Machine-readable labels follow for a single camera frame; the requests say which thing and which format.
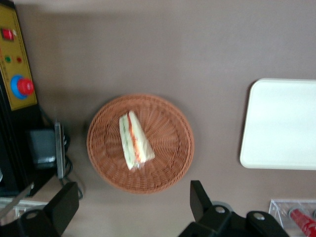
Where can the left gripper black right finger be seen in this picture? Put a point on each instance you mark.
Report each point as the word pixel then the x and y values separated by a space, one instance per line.
pixel 202 209

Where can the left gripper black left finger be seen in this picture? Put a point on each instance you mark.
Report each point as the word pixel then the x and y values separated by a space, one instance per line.
pixel 61 205

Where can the triangle sandwich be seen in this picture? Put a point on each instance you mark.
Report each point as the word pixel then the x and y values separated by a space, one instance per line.
pixel 134 140

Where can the round brown wicker basket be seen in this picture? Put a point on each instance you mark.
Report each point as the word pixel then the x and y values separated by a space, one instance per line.
pixel 170 153

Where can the cream plastic tray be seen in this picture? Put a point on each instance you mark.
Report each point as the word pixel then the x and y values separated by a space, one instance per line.
pixel 281 123

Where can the black power adapter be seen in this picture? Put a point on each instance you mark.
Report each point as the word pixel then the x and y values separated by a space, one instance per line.
pixel 40 148

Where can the clear acrylic bottle rack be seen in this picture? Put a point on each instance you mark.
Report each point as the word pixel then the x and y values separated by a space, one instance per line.
pixel 279 209

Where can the red cola bottle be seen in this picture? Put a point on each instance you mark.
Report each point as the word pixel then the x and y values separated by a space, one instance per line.
pixel 303 221

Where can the red emergency stop button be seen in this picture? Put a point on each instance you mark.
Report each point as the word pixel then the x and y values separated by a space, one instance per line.
pixel 23 86

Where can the yellow control box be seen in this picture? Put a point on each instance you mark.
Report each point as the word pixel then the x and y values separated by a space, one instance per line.
pixel 14 54

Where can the grey metal bracket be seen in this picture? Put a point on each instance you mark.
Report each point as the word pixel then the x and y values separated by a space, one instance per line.
pixel 59 150

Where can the black mounting frame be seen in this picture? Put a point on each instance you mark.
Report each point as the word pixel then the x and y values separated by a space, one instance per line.
pixel 12 153

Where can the red rocker switch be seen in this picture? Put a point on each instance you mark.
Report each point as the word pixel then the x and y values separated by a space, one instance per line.
pixel 8 34

